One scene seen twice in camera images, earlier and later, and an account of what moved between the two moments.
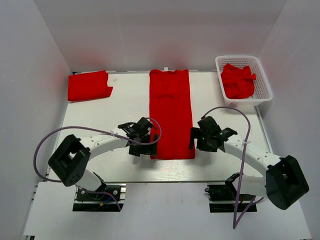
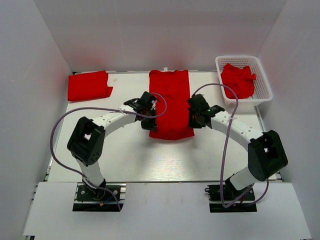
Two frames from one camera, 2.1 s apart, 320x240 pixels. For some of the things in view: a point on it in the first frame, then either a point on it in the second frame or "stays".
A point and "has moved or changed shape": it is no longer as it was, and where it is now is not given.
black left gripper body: (139, 149) -> (148, 123)
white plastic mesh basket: (262, 91) stays
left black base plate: (87, 202) stays
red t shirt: (170, 103) has moved or changed shape
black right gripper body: (204, 144) -> (194, 122)
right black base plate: (222, 197) stays
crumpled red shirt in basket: (238, 82) stays
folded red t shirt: (88, 86) stays
